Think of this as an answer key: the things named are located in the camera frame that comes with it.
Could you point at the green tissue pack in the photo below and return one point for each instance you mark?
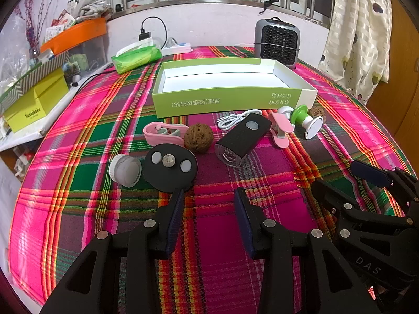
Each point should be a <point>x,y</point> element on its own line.
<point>137,59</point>

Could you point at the pink clamp clip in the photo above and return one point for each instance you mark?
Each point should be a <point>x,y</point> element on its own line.
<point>278,134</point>

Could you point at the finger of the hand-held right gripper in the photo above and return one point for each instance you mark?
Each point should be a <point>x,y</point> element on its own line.
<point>327,199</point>
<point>370,172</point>

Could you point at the grey space heater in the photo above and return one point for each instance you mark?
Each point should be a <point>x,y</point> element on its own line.
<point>276,42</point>

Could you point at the clear plastic bag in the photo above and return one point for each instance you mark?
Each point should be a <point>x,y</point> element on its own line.
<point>13,55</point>

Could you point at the yellow cardboard box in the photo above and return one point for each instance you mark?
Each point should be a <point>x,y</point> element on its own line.
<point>36,104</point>

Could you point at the pink plaid tablecloth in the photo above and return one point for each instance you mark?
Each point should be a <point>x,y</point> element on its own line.
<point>98,104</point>

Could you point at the white side table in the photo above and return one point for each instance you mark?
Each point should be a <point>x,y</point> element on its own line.
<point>19,139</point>

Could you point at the grey zigzag striped box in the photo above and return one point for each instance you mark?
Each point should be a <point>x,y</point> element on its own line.
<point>32,75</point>

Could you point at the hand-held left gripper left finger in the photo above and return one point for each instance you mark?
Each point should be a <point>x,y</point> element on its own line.
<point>175,222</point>

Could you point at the black bike light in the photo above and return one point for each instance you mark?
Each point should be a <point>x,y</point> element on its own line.
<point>242,137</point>

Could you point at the pink loop clip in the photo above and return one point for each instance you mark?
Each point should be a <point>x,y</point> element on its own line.
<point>150,134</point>

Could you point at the brown walnut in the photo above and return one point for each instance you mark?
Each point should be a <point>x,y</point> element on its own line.
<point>198,137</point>
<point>318,113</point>

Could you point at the black disc holder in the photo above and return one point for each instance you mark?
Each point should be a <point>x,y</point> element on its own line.
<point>170,176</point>

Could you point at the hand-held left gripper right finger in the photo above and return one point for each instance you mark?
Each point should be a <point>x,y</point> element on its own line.
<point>244,222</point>

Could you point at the white power strip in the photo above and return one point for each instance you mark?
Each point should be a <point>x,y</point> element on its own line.
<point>176,48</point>

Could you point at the green cardboard box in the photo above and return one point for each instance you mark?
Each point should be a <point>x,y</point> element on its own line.
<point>212,104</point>

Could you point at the black charger plug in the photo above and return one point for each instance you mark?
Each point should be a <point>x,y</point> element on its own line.
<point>145,36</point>

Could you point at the small white jar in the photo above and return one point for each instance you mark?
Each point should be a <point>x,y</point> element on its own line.
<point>124,170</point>

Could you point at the cream patterned curtain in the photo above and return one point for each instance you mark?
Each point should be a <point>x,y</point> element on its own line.
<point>356,39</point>

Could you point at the orange-lidded clear storage bin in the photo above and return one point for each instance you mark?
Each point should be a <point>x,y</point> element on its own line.
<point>75,34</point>

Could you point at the purple decorative branches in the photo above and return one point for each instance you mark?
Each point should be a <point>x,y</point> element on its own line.
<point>31,23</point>

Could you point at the wooden wardrobe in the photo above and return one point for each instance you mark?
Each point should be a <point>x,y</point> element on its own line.
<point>402,88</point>

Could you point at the pile of bags and packets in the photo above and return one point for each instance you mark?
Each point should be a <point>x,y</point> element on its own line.
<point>88,6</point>

